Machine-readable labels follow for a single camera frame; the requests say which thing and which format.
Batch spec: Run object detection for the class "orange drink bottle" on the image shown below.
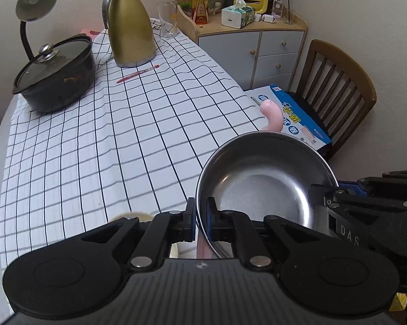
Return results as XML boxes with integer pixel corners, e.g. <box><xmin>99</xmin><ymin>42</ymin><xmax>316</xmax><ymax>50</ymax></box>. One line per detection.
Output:
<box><xmin>191</xmin><ymin>0</ymin><xmax>209</xmax><ymax>25</ymax></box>

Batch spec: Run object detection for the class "small steel bowl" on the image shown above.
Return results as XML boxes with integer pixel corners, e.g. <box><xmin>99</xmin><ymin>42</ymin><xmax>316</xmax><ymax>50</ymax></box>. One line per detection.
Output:
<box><xmin>195</xmin><ymin>132</ymin><xmax>340</xmax><ymax>259</ymax></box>

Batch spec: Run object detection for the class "black cooking pot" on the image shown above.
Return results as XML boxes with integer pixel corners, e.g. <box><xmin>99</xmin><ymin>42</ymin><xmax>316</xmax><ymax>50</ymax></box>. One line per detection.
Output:
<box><xmin>13</xmin><ymin>35</ymin><xmax>96</xmax><ymax>114</ymax></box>

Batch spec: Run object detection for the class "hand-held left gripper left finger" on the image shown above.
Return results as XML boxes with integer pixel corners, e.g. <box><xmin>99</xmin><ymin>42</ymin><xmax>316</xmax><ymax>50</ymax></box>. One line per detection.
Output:
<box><xmin>80</xmin><ymin>197</ymin><xmax>196</xmax><ymax>272</ymax></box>

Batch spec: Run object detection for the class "black stick in holder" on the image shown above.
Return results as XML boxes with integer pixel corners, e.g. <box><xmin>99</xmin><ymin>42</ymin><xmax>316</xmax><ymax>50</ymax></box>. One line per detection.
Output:
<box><xmin>283</xmin><ymin>0</ymin><xmax>294</xmax><ymax>25</ymax></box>

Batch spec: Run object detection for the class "blue and white printed box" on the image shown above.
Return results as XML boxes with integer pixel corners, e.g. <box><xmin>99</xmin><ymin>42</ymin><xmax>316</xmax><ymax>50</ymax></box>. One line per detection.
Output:
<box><xmin>244</xmin><ymin>84</ymin><xmax>333</xmax><ymax>153</ymax></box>

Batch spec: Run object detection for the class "brown slatted wooden chair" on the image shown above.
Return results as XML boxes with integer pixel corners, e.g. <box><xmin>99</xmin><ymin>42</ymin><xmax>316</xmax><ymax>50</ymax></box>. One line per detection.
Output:
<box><xmin>288</xmin><ymin>40</ymin><xmax>377</xmax><ymax>160</ymax></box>

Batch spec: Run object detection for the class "silver desk lamp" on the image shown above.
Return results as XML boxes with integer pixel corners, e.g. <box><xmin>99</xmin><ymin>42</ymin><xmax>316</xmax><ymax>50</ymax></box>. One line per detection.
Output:
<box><xmin>15</xmin><ymin>0</ymin><xmax>58</xmax><ymax>62</ymax></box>

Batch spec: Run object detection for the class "red pen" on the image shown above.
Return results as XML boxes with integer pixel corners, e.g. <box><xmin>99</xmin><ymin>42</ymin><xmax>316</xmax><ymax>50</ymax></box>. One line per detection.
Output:
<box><xmin>116</xmin><ymin>64</ymin><xmax>160</xmax><ymax>84</ymax></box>

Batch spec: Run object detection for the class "yellow tissue holder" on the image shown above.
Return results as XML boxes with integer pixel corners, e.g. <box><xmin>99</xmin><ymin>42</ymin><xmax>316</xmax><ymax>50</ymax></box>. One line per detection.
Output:
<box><xmin>233</xmin><ymin>0</ymin><xmax>269</xmax><ymax>14</ymax></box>

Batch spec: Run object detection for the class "white tissue box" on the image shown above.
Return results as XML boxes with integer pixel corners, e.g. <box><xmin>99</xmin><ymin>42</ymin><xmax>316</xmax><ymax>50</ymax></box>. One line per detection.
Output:
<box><xmin>221</xmin><ymin>0</ymin><xmax>256</xmax><ymax>30</ymax></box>

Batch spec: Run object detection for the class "gold thermos jug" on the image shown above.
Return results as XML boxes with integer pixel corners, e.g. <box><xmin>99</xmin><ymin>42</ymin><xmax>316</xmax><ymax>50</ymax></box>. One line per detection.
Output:
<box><xmin>102</xmin><ymin>0</ymin><xmax>157</xmax><ymax>69</ymax></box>

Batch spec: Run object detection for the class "glass pot lid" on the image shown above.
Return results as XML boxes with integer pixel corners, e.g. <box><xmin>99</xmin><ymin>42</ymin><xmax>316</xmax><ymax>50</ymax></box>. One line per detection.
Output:
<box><xmin>14</xmin><ymin>35</ymin><xmax>92</xmax><ymax>90</ymax></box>

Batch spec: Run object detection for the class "grey wooden corner cabinet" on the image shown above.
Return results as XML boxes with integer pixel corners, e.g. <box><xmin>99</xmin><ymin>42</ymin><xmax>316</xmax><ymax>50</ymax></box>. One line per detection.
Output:
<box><xmin>176</xmin><ymin>5</ymin><xmax>308</xmax><ymax>90</ymax></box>

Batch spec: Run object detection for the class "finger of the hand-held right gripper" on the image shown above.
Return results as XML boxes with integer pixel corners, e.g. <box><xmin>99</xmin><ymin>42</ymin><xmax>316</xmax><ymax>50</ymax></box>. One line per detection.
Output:
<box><xmin>308</xmin><ymin>184</ymin><xmax>407</xmax><ymax>211</ymax></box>
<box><xmin>338</xmin><ymin>168</ymin><xmax>407</xmax><ymax>199</ymax></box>

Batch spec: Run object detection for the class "glass jar with plant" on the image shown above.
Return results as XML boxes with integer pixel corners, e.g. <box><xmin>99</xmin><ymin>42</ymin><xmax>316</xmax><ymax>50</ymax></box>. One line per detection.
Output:
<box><xmin>208</xmin><ymin>0</ymin><xmax>229</xmax><ymax>15</ymax></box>

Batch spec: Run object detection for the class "black checked white tablecloth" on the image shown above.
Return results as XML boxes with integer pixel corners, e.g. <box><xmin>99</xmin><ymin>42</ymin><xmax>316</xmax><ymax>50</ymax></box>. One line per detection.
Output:
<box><xmin>0</xmin><ymin>18</ymin><xmax>268</xmax><ymax>271</ymax></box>

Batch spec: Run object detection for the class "clear drinking glass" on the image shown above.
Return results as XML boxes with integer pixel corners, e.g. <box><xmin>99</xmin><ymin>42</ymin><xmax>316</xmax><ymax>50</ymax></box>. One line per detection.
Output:
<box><xmin>157</xmin><ymin>0</ymin><xmax>180</xmax><ymax>38</ymax></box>

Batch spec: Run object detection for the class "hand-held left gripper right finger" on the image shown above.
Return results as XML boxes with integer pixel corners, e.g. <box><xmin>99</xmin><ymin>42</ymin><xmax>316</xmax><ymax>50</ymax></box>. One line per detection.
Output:
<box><xmin>206</xmin><ymin>197</ymin><xmax>322</xmax><ymax>272</ymax></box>

